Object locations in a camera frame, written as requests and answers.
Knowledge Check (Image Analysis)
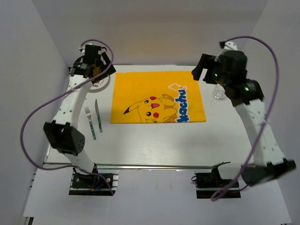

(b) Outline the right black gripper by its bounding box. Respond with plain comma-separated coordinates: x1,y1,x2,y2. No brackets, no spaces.
191,54,229,87

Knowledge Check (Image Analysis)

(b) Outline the clear drinking glass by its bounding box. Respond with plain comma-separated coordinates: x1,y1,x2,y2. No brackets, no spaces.
212,84,226,100

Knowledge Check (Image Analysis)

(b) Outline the knife with teal handle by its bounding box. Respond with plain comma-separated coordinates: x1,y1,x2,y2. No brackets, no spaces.
95,99,103,133

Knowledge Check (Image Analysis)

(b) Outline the yellow Pikachu cloth placemat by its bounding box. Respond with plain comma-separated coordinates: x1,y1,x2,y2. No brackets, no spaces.
111,71,206,124

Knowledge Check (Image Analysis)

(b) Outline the fork with teal handle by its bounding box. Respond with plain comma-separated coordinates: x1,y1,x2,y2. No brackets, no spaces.
84,107,96,140

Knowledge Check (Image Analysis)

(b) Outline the round patterned plate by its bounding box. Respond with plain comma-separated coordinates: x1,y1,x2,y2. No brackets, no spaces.
89,75,110,93

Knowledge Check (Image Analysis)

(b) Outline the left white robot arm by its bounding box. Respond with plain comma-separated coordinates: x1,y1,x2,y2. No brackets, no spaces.
44,44,115,187

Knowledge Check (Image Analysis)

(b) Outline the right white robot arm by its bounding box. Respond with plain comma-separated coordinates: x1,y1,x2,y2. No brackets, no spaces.
192,41,296,186

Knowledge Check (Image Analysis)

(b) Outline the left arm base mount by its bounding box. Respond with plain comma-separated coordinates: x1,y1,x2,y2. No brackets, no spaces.
68,169,119,196

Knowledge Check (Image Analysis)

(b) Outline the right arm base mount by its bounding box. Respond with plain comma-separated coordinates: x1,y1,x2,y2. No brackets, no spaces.
191,162,231,199

